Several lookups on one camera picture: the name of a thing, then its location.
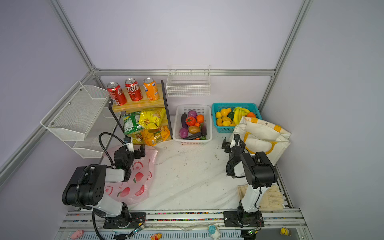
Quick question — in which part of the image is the pink plastic grocery bag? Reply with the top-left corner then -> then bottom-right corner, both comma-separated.
104,146 -> 158,206

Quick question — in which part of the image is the white canvas tote bag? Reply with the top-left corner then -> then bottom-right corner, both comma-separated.
230,117 -> 292,165

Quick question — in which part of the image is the red cola can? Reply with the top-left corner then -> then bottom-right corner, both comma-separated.
125,78 -> 143,102
107,82 -> 127,106

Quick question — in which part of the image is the orange soda can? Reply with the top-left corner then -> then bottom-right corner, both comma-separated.
143,78 -> 159,102

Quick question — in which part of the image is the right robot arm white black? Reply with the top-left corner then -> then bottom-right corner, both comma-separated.
222,134 -> 278,229

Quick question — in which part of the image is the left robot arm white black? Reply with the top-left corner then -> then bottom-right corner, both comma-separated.
62,132 -> 146,229

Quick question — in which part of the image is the green snack bag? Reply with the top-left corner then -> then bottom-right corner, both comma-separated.
123,112 -> 143,135

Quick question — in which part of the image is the teal plastic fruit basket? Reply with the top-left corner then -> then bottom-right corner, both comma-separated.
212,103 -> 262,133

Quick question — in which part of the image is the banana bunch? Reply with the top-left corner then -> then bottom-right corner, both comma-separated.
233,107 -> 250,125

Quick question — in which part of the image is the orange fruit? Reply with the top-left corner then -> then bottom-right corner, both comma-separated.
247,112 -> 257,118

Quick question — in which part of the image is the yellow pear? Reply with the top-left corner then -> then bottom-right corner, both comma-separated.
220,108 -> 232,117

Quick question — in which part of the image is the yellow chips bag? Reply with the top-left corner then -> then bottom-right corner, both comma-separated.
139,108 -> 166,130

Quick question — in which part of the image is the brown potato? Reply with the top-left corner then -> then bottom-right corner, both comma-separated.
189,126 -> 201,135

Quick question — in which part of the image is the small orange vegetable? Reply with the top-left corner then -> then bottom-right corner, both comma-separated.
196,115 -> 205,124

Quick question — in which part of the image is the white plastic vegetable basket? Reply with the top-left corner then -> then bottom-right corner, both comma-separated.
173,105 -> 213,145

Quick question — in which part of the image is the red tomato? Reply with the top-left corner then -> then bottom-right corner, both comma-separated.
186,116 -> 197,126

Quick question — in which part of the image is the wooden two-tier shelf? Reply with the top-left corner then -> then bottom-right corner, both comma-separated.
108,80 -> 173,141

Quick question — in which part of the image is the purple onion top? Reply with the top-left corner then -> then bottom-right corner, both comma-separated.
188,111 -> 198,118

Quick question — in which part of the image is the dark eggplant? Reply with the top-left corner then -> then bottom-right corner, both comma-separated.
181,114 -> 189,130

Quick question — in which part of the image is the blue white toy figure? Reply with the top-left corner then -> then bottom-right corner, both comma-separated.
208,225 -> 221,240

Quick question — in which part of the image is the orange bear toy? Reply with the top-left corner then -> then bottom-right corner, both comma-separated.
150,233 -> 163,240

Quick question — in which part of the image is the yellow minion toy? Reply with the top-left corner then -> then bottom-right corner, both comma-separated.
280,228 -> 292,237

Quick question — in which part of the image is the white mesh wall rack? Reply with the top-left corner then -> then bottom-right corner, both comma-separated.
41,82 -> 118,159

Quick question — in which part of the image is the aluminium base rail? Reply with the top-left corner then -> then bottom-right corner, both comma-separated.
55,209 -> 313,240

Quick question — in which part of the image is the white wire wall basket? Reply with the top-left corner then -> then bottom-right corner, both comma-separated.
166,65 -> 211,97

